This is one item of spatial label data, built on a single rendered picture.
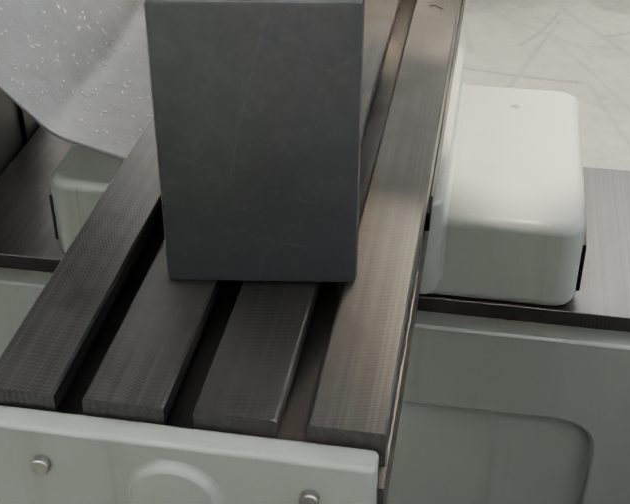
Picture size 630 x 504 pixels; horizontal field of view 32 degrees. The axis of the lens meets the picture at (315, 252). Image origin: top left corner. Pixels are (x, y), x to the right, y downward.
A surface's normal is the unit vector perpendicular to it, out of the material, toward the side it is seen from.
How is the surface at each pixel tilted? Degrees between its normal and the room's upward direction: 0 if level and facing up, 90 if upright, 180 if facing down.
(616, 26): 0
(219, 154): 90
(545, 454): 90
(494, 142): 0
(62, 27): 46
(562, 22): 0
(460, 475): 90
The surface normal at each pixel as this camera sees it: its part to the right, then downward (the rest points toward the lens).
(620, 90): 0.00, -0.83
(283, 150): -0.02, 0.56
